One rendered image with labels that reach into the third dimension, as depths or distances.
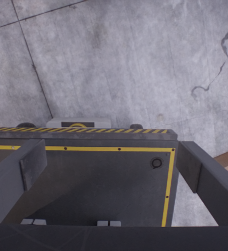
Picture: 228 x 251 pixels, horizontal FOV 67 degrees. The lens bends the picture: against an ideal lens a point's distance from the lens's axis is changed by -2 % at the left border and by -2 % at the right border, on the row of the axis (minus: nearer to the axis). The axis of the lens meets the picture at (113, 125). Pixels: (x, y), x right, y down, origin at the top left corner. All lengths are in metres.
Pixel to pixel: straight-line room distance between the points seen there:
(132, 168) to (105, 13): 0.62
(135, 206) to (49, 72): 0.64
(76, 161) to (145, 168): 0.21
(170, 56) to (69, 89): 0.47
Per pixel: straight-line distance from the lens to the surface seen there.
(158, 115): 0.85
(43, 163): 0.17
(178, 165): 0.17
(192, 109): 0.89
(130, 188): 0.60
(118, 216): 0.67
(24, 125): 0.82
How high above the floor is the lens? 0.80
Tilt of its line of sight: 74 degrees down
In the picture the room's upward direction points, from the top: 179 degrees counter-clockwise
